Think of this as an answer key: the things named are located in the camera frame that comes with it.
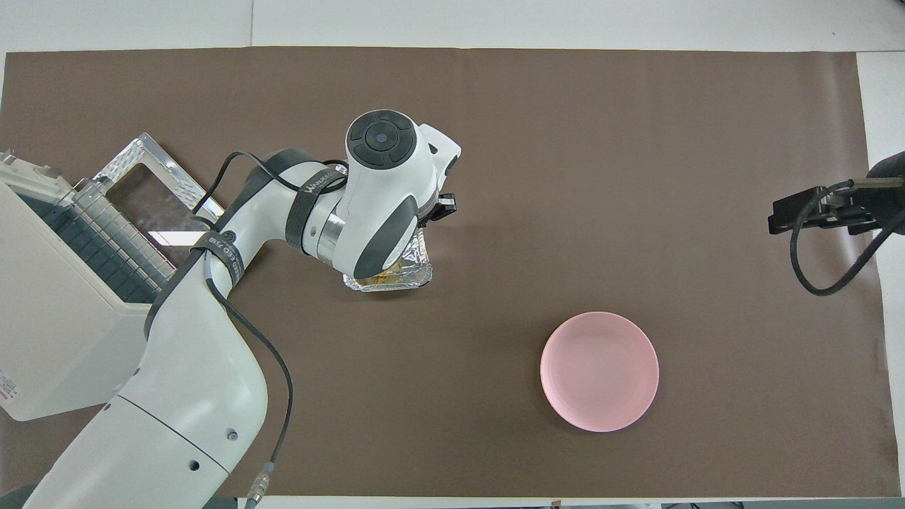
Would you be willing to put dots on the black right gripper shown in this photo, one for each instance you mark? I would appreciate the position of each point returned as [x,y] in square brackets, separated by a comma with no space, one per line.
[891,205]

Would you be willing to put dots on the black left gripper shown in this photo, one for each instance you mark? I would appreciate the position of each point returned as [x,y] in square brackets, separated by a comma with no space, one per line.
[431,212]

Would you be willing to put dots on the silver aluminium foil tray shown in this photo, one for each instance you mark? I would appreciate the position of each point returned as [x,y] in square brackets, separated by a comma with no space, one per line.
[421,268]

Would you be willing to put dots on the yellow sliced bread loaf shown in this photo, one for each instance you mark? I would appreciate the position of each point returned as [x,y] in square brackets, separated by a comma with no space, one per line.
[385,277]

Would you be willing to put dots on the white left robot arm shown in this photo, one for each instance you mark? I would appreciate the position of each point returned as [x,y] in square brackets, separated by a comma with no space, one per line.
[191,396]

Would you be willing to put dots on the glass oven door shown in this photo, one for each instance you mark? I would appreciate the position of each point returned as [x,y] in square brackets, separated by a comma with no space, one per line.
[152,205]

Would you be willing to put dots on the cream toaster oven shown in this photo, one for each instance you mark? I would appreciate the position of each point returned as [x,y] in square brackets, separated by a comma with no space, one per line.
[56,339]

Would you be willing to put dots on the brown table mat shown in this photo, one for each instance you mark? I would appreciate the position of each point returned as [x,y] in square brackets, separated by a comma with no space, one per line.
[565,177]

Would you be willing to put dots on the pink round plate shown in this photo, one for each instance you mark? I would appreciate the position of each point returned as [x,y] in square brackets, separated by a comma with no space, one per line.
[599,372]

